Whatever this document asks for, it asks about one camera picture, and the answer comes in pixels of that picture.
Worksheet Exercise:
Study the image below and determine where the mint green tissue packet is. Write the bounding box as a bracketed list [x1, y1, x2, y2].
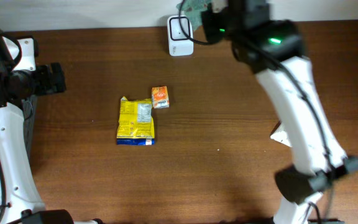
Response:
[181, 0, 212, 31]

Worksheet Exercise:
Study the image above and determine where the orange white snack packet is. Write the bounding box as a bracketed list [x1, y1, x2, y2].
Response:
[152, 86, 170, 109]

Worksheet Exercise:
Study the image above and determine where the yellow snack packet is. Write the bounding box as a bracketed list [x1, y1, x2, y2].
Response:
[116, 96, 155, 146]

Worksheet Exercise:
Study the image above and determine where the white cream tube gold cap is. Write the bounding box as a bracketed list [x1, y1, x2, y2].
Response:
[270, 121, 291, 147]

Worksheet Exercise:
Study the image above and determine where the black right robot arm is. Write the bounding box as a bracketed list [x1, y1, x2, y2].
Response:
[201, 0, 358, 224]

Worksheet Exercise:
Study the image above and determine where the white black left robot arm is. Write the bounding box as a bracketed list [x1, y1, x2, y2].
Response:
[0, 29, 74, 223]

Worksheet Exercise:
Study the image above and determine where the white barcode scanner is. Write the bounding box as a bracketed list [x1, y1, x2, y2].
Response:
[167, 16, 194, 57]

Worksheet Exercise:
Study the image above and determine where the grey plastic mesh basket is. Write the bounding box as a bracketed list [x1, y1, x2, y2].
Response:
[22, 96, 37, 157]

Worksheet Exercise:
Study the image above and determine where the black right camera cable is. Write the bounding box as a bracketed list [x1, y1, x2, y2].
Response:
[177, 0, 337, 224]

